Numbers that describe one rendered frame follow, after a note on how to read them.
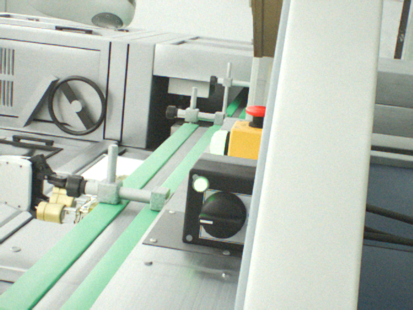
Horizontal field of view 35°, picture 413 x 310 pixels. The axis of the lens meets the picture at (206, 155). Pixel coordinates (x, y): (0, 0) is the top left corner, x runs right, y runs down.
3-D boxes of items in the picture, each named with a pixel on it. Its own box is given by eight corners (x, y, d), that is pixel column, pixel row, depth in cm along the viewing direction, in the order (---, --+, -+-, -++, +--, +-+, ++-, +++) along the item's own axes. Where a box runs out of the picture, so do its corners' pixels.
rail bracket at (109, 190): (173, 205, 84) (73, 190, 85) (178, 150, 82) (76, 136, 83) (166, 215, 80) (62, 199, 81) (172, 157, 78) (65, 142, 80)
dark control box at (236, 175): (267, 230, 73) (193, 219, 74) (277, 162, 71) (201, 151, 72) (262, 257, 65) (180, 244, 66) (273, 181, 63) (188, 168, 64)
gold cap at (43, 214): (58, 225, 114) (34, 221, 115) (65, 223, 118) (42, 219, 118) (61, 205, 114) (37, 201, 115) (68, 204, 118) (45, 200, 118)
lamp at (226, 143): (230, 158, 99) (211, 155, 99) (234, 128, 98) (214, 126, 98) (227, 165, 94) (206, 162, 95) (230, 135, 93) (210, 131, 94)
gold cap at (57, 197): (76, 213, 123) (54, 209, 124) (78, 194, 123) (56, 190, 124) (70, 215, 120) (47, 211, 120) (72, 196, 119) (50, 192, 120)
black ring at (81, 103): (107, 137, 233) (50, 129, 235) (111, 78, 228) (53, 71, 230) (103, 139, 228) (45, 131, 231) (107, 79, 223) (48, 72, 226)
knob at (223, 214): (243, 237, 65) (239, 250, 62) (199, 230, 66) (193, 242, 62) (249, 194, 64) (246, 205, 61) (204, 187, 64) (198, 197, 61)
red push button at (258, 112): (244, 125, 97) (247, 103, 96) (271, 128, 97) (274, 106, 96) (241, 130, 93) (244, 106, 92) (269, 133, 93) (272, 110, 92)
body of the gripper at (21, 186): (-19, 202, 131) (25, 215, 127) (-18, 154, 129) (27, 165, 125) (7, 194, 138) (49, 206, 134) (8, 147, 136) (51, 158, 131)
